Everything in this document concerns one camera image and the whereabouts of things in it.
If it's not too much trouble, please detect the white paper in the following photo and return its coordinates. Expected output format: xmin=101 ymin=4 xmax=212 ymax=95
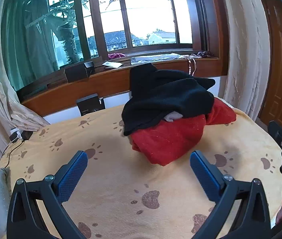
xmin=103 ymin=61 xmax=123 ymax=69

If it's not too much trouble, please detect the large black box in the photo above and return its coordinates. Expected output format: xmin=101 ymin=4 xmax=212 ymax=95
xmin=65 ymin=64 xmax=89 ymax=82

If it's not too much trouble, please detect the white power strip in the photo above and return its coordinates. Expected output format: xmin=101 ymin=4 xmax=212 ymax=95
xmin=9 ymin=129 xmax=23 ymax=143

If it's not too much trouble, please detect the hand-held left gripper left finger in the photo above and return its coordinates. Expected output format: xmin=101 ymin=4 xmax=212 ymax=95
xmin=7 ymin=151 xmax=88 ymax=239

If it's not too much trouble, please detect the magenta cloth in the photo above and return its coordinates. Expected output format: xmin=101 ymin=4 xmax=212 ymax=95
xmin=108 ymin=53 xmax=129 ymax=61

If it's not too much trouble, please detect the small black box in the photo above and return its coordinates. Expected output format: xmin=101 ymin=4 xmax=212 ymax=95
xmin=84 ymin=61 xmax=95 ymax=76

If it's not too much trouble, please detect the black printed box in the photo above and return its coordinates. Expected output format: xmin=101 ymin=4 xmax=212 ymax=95
xmin=76 ymin=94 xmax=106 ymax=116

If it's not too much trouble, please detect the black cable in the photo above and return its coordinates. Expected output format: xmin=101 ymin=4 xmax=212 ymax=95
xmin=4 ymin=139 xmax=24 ymax=166

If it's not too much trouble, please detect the cream textured curtain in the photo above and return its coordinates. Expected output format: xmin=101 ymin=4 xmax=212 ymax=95
xmin=221 ymin=0 xmax=271 ymax=122

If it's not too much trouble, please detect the light grey garment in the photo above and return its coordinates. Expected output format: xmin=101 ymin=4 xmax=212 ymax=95
xmin=163 ymin=112 xmax=184 ymax=122

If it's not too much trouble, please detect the wooden door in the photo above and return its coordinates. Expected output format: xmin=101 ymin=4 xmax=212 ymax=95
xmin=257 ymin=0 xmax=282 ymax=135

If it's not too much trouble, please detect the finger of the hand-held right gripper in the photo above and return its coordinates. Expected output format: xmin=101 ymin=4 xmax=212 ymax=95
xmin=268 ymin=120 xmax=282 ymax=152

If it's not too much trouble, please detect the red knit sweater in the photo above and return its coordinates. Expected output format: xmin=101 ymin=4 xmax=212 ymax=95
xmin=130 ymin=98 xmax=236 ymax=167

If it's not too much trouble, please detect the wooden window sill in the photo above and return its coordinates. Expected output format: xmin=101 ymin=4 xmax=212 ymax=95
xmin=17 ymin=56 xmax=227 ymax=117

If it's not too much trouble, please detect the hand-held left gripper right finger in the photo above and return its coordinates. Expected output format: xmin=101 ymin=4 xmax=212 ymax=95
xmin=190 ymin=151 xmax=271 ymax=239

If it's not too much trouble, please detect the black knit sweater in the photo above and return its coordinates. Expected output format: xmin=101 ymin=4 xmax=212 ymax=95
xmin=122 ymin=63 xmax=216 ymax=137

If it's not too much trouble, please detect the tan paw print blanket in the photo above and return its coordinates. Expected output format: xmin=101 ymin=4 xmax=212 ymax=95
xmin=0 ymin=101 xmax=282 ymax=239

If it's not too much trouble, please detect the copper ribbon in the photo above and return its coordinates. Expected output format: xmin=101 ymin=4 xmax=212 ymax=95
xmin=185 ymin=56 xmax=198 ymax=76

